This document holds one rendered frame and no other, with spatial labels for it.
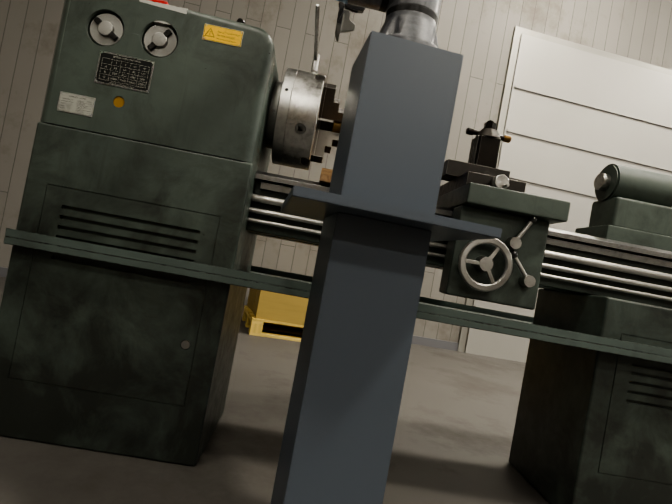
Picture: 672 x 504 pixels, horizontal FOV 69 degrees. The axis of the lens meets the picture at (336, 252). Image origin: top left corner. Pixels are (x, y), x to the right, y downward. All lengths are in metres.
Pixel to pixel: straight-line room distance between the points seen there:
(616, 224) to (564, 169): 3.76
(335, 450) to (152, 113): 1.01
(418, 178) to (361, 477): 0.61
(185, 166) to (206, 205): 0.12
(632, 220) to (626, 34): 4.67
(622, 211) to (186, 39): 1.48
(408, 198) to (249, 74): 0.68
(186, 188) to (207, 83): 0.30
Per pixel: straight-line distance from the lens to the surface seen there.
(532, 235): 1.55
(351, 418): 1.04
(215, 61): 1.53
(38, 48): 5.31
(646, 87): 6.38
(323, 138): 1.67
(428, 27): 1.17
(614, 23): 6.43
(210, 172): 1.44
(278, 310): 3.75
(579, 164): 5.73
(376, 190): 1.00
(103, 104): 1.56
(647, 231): 1.96
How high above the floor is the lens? 0.63
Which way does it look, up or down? 1 degrees up
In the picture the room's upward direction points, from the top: 11 degrees clockwise
